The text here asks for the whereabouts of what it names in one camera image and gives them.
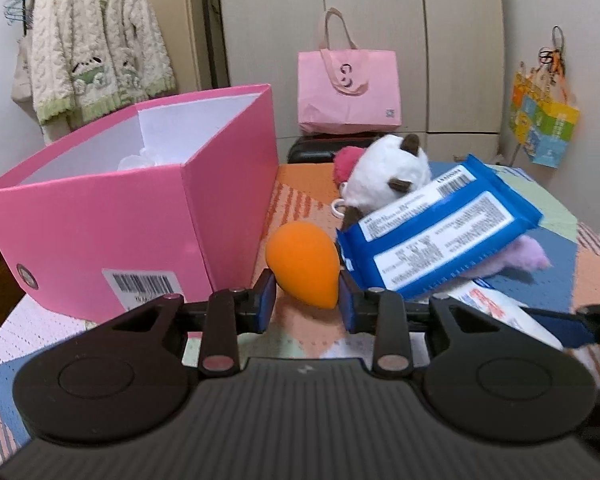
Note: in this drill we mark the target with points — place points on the pink knitted scrunchie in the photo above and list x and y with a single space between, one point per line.
345 162

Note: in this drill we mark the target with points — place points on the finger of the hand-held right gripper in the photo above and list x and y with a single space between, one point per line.
570 328

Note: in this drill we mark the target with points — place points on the black chair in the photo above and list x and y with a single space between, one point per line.
310 150

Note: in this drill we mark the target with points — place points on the blue wipes packet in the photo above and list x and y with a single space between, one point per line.
430 240

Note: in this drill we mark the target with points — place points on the pink cardboard box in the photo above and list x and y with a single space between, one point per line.
105 220

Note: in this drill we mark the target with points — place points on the patchwork tablecloth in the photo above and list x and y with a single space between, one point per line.
300 195

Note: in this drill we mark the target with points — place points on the purple fluffy plush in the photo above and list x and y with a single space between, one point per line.
520 255

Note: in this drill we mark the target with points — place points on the white tissue packet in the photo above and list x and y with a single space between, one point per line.
500 310

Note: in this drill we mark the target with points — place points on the orange makeup sponge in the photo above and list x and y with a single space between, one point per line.
300 260

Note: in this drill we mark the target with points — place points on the colourful gift bag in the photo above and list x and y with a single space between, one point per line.
550 130

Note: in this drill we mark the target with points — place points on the white plush cat toy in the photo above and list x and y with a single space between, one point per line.
385 170

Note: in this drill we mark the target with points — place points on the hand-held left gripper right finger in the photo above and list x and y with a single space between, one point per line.
347 305

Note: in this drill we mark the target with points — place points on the pink tote bag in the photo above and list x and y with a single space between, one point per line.
350 105

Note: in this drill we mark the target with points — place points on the cream knitted cardigan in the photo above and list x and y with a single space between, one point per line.
80 35

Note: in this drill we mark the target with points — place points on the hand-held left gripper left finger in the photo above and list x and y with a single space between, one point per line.
267 294

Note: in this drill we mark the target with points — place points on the beige wardrobe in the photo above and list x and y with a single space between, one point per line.
270 35

